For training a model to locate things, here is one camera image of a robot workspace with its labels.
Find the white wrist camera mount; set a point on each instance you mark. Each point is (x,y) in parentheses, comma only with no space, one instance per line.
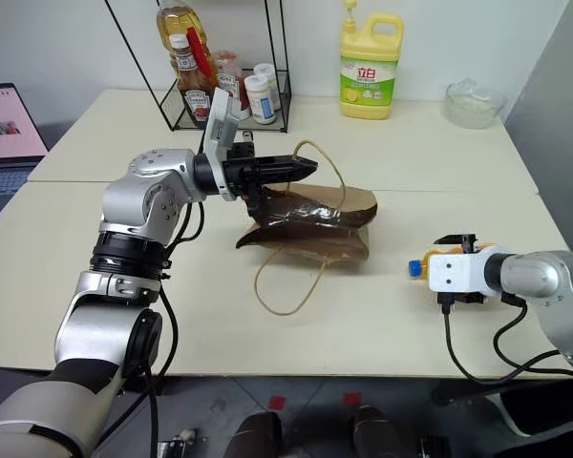
(451,274)
(219,124)

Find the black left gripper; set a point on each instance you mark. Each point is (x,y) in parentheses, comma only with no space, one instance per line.
(246,167)

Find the white jar with blue label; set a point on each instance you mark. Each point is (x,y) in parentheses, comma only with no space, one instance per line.
(269,71)
(262,105)

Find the brown paper bag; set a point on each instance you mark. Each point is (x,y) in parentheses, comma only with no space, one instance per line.
(324,250)

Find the small orange bottle blue cap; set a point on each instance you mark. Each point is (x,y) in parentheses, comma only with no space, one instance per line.
(415,269)

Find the Heinz ketchup bottle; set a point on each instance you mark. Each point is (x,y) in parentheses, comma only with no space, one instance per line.
(229,71)

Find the clear glass bowl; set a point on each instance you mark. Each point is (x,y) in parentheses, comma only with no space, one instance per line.
(475,107)

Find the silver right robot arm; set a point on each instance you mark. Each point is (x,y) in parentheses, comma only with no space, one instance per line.
(554,286)

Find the red floor tape square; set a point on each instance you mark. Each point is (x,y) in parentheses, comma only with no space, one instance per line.
(277,402)

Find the open laptop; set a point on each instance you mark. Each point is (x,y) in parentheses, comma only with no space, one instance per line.
(5,133)

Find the dark Heinz sauce bottle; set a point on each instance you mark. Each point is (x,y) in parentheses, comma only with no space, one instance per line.
(196,102)

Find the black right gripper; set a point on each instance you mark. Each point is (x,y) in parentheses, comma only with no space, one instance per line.
(470,247)

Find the yellow dish detergent bottle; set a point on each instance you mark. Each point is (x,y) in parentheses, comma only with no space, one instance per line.
(367,76)

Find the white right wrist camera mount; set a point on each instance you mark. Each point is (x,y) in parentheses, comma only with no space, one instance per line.
(451,274)

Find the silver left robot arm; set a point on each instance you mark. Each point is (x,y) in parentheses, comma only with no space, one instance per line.
(143,191)

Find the dark rounded shape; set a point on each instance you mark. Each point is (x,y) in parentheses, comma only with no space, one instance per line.
(375,434)
(253,436)

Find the cooking oil bottle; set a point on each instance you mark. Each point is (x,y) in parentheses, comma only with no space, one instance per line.
(181,24)

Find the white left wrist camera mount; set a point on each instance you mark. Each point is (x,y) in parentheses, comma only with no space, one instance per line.
(219,124)

